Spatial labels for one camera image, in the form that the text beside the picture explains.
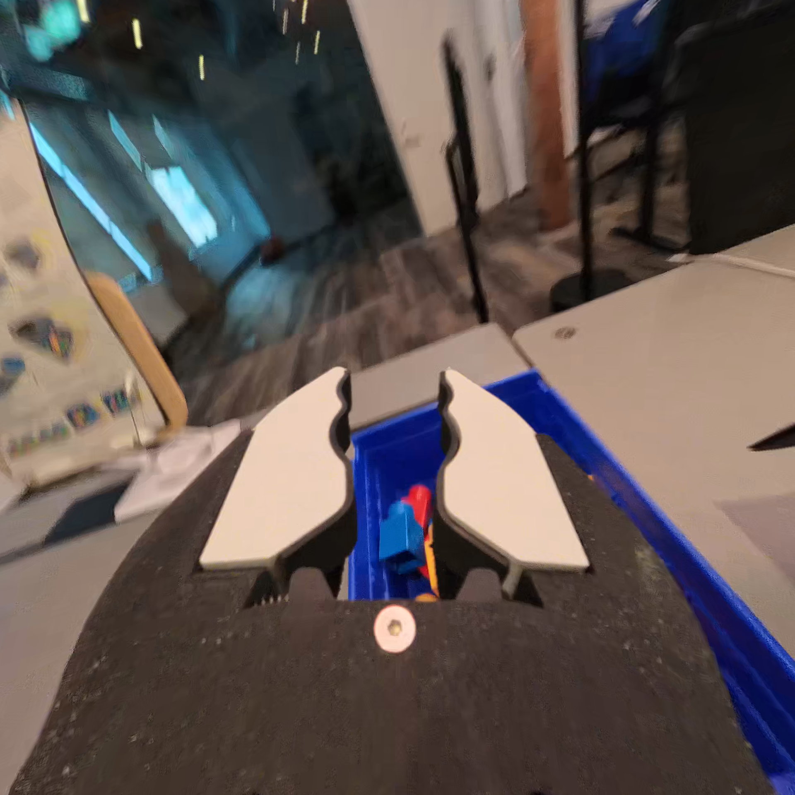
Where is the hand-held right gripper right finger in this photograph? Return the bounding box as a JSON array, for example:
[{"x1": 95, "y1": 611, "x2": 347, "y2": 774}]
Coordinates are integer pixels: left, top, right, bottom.
[{"x1": 433, "y1": 368, "x2": 591, "y2": 600}]

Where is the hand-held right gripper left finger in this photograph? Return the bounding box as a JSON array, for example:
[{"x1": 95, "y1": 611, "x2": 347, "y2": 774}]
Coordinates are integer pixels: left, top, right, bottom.
[{"x1": 199, "y1": 366, "x2": 360, "y2": 597}]

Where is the blue toy block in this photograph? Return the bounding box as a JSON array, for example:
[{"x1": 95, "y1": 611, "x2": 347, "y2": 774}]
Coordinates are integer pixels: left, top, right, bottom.
[{"x1": 379, "y1": 502, "x2": 424, "y2": 575}]

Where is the blue plastic bin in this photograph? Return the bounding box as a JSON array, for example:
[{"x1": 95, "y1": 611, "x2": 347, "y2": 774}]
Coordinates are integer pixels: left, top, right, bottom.
[{"x1": 348, "y1": 369, "x2": 795, "y2": 783}]

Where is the adjacent grey desk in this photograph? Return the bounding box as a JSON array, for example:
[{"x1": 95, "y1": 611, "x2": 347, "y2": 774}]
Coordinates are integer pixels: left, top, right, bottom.
[{"x1": 512, "y1": 226, "x2": 795, "y2": 653}]

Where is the dark metal desk plate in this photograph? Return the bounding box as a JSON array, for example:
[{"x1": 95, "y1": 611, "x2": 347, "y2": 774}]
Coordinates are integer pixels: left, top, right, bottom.
[{"x1": 43, "y1": 481, "x2": 136, "y2": 549}]

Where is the red toy block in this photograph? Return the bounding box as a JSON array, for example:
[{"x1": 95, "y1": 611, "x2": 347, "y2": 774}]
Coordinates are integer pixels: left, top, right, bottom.
[{"x1": 400, "y1": 484, "x2": 434, "y2": 529}]

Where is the white stand base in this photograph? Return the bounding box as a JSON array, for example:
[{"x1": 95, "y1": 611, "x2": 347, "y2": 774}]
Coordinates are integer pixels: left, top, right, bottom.
[{"x1": 115, "y1": 419, "x2": 244, "y2": 524}]

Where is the black stand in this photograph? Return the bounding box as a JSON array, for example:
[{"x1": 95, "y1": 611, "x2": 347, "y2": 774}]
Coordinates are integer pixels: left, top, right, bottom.
[{"x1": 549, "y1": 0, "x2": 636, "y2": 313}]

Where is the brown cardboard box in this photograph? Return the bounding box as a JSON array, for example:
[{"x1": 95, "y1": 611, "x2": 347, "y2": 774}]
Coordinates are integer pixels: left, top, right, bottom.
[{"x1": 146, "y1": 219, "x2": 218, "y2": 319}]

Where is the printed instruction sheet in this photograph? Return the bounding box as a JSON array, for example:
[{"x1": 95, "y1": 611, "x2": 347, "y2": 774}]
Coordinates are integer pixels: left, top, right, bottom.
[{"x1": 0, "y1": 93, "x2": 164, "y2": 491}]

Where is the brown wooden pillar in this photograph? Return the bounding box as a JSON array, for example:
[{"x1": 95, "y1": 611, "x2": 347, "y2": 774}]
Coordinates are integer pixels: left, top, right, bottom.
[{"x1": 520, "y1": 0, "x2": 573, "y2": 232}]

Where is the blue cloth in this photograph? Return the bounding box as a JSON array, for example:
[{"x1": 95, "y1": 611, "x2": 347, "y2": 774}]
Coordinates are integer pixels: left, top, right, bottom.
[{"x1": 584, "y1": 0, "x2": 675, "y2": 119}]

